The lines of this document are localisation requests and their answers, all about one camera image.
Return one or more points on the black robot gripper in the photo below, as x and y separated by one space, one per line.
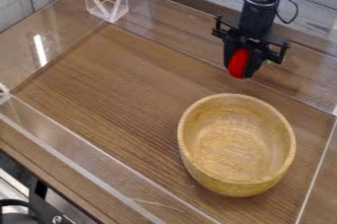
252 32

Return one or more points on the red plush strawberry toy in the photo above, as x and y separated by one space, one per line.
239 62

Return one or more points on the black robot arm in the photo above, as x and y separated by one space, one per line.
251 43

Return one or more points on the oval wooden bowl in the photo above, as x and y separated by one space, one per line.
236 144

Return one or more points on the black table leg clamp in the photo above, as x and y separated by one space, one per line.
52 208

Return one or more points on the clear acrylic corner bracket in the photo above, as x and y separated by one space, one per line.
107 10

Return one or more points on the clear acrylic tray wall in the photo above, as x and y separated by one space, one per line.
92 95

